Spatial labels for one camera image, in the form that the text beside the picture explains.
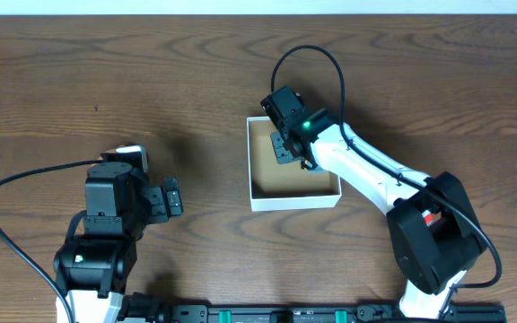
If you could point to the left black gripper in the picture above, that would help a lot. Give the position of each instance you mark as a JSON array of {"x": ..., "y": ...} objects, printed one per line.
[{"x": 156, "y": 202}]

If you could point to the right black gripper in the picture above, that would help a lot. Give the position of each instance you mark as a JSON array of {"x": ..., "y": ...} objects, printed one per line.
[{"x": 283, "y": 146}]

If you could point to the red toy fire truck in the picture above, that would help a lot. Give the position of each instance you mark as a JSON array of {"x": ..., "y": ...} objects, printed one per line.
[{"x": 429, "y": 217}]

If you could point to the yellow grey toy dump truck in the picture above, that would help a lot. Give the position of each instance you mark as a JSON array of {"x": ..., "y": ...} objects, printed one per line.
[{"x": 306, "y": 165}]

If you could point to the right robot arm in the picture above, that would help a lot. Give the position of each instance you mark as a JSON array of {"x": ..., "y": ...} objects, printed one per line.
[{"x": 433, "y": 230}]

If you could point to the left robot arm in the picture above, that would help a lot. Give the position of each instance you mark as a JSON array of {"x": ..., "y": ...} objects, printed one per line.
[{"x": 99, "y": 252}]

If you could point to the white cardboard box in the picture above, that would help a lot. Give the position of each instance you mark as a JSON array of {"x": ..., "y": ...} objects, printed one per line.
[{"x": 279, "y": 187}]

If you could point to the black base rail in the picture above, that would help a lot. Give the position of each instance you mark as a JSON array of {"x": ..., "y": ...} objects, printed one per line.
[{"x": 281, "y": 314}]

